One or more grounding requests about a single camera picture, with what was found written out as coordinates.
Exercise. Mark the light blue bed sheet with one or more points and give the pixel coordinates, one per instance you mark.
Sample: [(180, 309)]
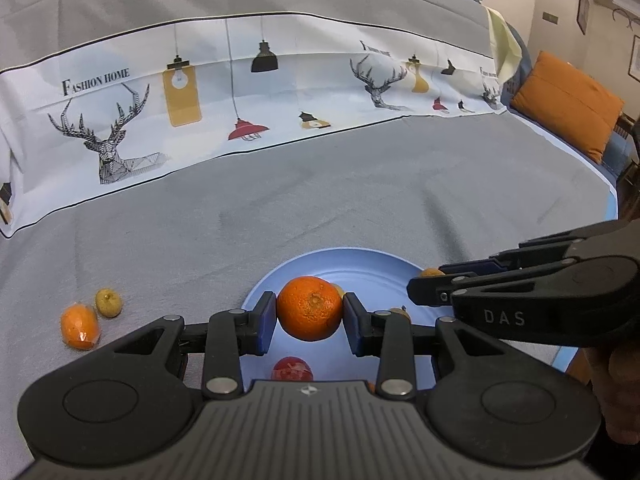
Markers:
[(607, 180)]

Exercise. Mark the white printed deer lamp cloth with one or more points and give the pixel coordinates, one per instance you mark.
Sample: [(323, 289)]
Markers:
[(210, 90)]

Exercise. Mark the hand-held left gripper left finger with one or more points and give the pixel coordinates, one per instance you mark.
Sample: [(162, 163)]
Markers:
[(266, 321)]

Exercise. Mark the person's right hand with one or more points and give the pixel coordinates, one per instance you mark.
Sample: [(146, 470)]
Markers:
[(620, 390)]

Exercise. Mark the small yellow-green fruit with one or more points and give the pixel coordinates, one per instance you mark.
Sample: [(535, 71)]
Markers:
[(108, 303)]

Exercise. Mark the small green wall sign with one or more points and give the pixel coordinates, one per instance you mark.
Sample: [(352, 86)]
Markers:
[(551, 17)]

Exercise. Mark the framed wall picture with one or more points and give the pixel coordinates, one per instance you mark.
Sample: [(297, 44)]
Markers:
[(635, 59), (582, 10)]

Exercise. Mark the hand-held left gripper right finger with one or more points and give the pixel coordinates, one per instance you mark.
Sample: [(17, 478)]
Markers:
[(351, 321)]

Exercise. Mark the light blue plate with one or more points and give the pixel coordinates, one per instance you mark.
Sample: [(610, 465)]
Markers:
[(350, 270)]

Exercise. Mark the small yellow fruit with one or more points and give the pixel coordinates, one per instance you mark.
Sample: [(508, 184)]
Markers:
[(339, 291), (400, 314)]

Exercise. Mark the plastic-wrapped orange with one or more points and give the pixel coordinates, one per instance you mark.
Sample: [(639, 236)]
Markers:
[(79, 327)]

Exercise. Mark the dark wooden furniture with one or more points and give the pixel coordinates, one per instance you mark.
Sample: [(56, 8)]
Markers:
[(631, 160)]

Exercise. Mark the red fruit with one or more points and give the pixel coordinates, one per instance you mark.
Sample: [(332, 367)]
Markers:
[(292, 369)]

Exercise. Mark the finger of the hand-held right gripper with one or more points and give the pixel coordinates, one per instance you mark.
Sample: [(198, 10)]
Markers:
[(470, 265), (430, 291)]

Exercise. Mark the orange cushion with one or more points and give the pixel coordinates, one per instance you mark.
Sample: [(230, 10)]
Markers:
[(567, 105)]

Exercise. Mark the orange mandarin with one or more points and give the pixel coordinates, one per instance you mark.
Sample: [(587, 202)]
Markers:
[(310, 310)]

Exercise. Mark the small yellow-orange kumquat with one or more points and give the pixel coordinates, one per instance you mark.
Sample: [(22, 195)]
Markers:
[(431, 273)]

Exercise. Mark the pale yellow cloth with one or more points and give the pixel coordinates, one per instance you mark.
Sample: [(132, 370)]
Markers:
[(502, 42)]

